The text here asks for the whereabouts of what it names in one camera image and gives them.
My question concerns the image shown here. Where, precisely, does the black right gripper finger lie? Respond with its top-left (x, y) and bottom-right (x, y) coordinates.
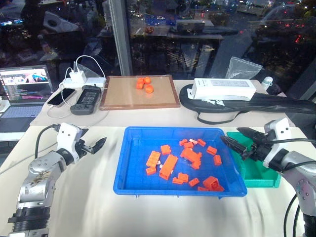
top-left (236, 127), bottom-right (266, 143)
top-left (220, 136), bottom-right (247, 155)

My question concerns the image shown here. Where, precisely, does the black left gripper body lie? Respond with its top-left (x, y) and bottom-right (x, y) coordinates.
top-left (73, 135), bottom-right (87, 163)

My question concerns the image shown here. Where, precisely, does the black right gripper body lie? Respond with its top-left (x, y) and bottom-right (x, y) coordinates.
top-left (241, 134), bottom-right (274, 161)

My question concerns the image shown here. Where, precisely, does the green plastic tray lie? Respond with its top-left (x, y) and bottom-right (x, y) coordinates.
top-left (226, 131), bottom-right (281, 189)

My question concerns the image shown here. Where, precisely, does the white rectangular device box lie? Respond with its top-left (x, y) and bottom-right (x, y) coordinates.
top-left (187, 78), bottom-right (257, 101)

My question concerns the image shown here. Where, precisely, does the dark grey handheld controller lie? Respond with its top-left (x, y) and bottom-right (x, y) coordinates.
top-left (70, 85), bottom-right (102, 116)

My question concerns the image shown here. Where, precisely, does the black fabric bag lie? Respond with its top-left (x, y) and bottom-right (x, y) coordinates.
top-left (179, 83), bottom-right (316, 124)

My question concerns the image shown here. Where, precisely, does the smartphone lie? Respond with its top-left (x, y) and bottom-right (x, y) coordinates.
top-left (46, 88), bottom-right (76, 108)

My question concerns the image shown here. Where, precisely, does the chunky orange block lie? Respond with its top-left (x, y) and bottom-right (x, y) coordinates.
top-left (202, 175), bottom-right (220, 191)

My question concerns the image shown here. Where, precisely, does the white power strip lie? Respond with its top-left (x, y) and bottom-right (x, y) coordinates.
top-left (63, 77), bottom-right (107, 89)

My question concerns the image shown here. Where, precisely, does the blue plastic tray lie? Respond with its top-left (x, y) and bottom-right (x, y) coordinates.
top-left (113, 126), bottom-right (248, 200)

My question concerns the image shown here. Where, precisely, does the wooden framed board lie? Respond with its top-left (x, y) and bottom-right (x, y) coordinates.
top-left (99, 75), bottom-right (181, 111)

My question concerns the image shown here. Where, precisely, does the white charger plug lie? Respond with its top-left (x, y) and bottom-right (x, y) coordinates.
top-left (69, 71), bottom-right (87, 83)

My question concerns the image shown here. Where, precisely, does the small white bottle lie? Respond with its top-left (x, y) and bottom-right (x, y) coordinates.
top-left (261, 76), bottom-right (274, 91)

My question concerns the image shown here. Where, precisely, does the wide flat orange block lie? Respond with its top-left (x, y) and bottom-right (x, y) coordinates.
top-left (146, 150), bottom-right (161, 167)

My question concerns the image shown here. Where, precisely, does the white tablecloth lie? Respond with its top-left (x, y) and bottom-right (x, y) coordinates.
top-left (0, 125), bottom-right (316, 237)

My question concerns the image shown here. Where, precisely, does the open laptop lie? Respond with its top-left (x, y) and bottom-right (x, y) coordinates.
top-left (0, 65), bottom-right (55, 134)

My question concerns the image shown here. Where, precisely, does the clear plastic zip bag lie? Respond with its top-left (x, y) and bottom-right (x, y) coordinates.
top-left (225, 56), bottom-right (264, 80)

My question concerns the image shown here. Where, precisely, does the orange plastic connector housing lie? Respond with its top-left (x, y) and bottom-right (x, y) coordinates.
top-left (159, 154), bottom-right (178, 180)

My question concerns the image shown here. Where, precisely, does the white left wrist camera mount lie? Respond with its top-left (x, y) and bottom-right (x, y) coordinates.
top-left (56, 122), bottom-right (82, 161)

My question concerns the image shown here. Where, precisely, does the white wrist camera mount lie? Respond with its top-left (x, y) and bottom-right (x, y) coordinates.
top-left (262, 118), bottom-right (291, 169)
top-left (56, 122), bottom-right (82, 161)

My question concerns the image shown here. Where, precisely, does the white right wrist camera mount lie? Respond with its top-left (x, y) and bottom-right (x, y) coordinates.
top-left (262, 118), bottom-right (291, 169)

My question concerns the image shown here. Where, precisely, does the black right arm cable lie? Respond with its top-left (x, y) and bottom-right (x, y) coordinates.
top-left (283, 194), bottom-right (301, 237)
top-left (268, 137), bottom-right (316, 147)

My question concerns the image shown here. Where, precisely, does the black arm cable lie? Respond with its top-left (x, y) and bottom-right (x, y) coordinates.
top-left (268, 137), bottom-right (316, 147)
top-left (283, 194), bottom-right (301, 237)
top-left (34, 124), bottom-right (60, 160)

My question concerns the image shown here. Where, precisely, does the white charging cable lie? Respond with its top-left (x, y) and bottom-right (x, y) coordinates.
top-left (73, 55), bottom-right (107, 79)
top-left (46, 66), bottom-right (110, 124)

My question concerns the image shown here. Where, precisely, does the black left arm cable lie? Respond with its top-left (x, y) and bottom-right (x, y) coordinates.
top-left (34, 124), bottom-right (60, 160)

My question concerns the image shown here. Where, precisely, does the silver window frame post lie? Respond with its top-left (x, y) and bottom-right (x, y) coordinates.
top-left (106, 0), bottom-right (134, 77)

